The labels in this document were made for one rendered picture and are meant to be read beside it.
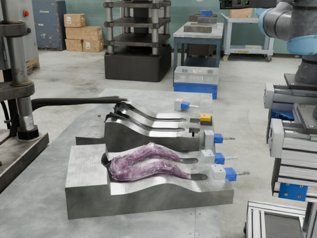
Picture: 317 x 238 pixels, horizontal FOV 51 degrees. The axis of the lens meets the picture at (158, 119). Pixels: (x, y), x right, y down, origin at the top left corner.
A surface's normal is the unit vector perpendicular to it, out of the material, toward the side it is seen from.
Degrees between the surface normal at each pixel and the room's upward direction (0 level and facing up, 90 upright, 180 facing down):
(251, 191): 0
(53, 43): 90
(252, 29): 90
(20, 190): 0
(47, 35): 90
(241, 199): 0
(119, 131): 90
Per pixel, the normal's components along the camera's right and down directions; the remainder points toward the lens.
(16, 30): 0.71, 0.27
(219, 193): 0.17, 0.37
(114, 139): -0.13, 0.36
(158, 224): 0.01, -0.93
